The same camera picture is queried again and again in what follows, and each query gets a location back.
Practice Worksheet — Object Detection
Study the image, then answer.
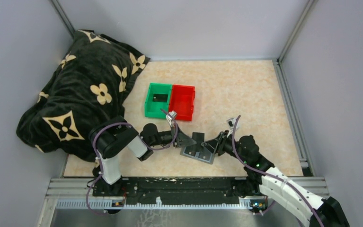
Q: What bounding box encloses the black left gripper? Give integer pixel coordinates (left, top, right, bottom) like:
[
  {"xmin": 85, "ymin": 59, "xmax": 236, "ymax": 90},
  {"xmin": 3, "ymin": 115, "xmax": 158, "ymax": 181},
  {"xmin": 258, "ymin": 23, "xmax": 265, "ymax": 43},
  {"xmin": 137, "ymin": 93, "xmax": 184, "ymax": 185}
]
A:
[{"xmin": 150, "ymin": 123, "xmax": 197, "ymax": 148}]

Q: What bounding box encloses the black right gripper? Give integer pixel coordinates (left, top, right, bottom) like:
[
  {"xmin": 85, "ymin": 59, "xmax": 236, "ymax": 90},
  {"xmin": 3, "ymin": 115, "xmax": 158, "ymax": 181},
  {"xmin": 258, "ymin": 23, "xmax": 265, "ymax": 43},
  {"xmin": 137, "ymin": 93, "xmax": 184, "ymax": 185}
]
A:
[{"xmin": 201, "ymin": 130, "xmax": 248, "ymax": 164}]

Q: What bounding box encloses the grey leather card holder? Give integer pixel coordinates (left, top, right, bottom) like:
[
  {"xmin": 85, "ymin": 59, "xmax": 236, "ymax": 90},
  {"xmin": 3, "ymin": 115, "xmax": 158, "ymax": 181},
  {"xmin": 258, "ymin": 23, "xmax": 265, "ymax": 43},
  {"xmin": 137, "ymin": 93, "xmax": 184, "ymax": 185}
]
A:
[{"xmin": 180, "ymin": 144, "xmax": 214, "ymax": 165}]

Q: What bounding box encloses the grey credit card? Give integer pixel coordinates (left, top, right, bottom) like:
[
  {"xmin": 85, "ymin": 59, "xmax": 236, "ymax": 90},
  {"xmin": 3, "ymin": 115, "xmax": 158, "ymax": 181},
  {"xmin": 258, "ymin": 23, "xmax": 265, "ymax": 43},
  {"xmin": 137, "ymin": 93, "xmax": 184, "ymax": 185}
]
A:
[{"xmin": 152, "ymin": 94, "xmax": 168, "ymax": 103}]

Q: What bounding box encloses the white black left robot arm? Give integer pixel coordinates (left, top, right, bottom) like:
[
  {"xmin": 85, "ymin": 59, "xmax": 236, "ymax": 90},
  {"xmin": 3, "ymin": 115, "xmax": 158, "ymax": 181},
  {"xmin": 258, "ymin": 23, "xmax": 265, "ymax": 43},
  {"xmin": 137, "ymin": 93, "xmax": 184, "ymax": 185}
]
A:
[{"xmin": 89, "ymin": 116, "xmax": 197, "ymax": 196}]

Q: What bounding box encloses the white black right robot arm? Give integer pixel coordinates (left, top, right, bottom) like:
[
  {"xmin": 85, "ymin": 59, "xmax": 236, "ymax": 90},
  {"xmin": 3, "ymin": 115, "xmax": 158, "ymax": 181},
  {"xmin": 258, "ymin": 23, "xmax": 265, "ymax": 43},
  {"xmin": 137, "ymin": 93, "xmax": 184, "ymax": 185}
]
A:
[{"xmin": 202, "ymin": 131, "xmax": 349, "ymax": 227}]

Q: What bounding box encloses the red plastic bin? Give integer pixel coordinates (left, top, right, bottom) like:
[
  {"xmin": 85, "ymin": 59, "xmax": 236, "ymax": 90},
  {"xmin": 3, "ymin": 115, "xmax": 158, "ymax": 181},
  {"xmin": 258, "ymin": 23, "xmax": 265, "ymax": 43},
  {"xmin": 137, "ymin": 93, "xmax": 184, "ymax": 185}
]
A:
[{"xmin": 168, "ymin": 84, "xmax": 195, "ymax": 122}]

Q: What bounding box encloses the green plastic bin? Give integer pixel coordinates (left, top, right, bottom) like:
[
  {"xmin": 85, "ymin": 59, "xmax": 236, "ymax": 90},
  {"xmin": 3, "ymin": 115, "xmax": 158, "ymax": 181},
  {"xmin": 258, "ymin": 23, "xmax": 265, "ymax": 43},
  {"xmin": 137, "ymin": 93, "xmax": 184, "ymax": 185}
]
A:
[{"xmin": 144, "ymin": 83, "xmax": 172, "ymax": 119}]

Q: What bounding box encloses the black floral plush blanket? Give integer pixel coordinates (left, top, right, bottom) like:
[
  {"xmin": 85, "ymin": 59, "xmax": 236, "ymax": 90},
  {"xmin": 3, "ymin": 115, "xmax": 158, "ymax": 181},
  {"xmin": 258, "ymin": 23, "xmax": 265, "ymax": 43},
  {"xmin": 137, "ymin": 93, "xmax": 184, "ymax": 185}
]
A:
[{"xmin": 16, "ymin": 30, "xmax": 150, "ymax": 162}]

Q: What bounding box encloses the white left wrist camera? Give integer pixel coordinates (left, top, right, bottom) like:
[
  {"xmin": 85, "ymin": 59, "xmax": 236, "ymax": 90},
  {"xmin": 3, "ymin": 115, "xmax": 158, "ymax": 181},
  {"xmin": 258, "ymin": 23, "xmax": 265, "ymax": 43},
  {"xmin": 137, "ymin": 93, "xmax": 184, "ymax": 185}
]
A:
[{"xmin": 165, "ymin": 111, "xmax": 177, "ymax": 126}]

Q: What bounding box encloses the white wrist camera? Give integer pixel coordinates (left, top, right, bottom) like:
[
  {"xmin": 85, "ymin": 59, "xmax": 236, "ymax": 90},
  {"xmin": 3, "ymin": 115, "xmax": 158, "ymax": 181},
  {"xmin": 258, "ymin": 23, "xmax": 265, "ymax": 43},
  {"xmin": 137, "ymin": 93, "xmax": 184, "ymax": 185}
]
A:
[
  {"xmin": 165, "ymin": 111, "xmax": 177, "ymax": 126},
  {"xmin": 226, "ymin": 118, "xmax": 236, "ymax": 131}
]

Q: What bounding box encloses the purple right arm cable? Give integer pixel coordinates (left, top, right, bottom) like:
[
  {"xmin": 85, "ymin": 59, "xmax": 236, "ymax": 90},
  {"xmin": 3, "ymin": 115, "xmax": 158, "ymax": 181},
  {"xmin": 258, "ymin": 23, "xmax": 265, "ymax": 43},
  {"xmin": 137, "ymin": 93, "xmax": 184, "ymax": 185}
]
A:
[{"xmin": 230, "ymin": 115, "xmax": 325, "ymax": 227}]

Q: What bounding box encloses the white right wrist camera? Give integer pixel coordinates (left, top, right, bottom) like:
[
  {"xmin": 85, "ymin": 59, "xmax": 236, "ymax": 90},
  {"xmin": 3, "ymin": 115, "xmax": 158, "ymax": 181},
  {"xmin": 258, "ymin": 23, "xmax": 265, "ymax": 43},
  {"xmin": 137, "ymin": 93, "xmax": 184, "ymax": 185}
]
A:
[{"xmin": 226, "ymin": 118, "xmax": 236, "ymax": 131}]

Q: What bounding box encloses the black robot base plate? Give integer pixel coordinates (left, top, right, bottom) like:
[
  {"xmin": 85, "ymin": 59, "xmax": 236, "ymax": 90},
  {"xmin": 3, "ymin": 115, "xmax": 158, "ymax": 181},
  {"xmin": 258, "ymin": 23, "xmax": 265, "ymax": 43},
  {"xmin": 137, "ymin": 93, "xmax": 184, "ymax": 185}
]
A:
[{"xmin": 92, "ymin": 176, "xmax": 264, "ymax": 207}]

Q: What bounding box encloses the slotted grey cable duct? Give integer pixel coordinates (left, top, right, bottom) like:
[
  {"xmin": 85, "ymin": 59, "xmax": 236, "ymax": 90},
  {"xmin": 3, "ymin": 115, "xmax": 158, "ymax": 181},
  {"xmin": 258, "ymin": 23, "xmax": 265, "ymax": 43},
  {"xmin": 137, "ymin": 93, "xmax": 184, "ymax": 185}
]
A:
[{"xmin": 56, "ymin": 197, "xmax": 266, "ymax": 211}]

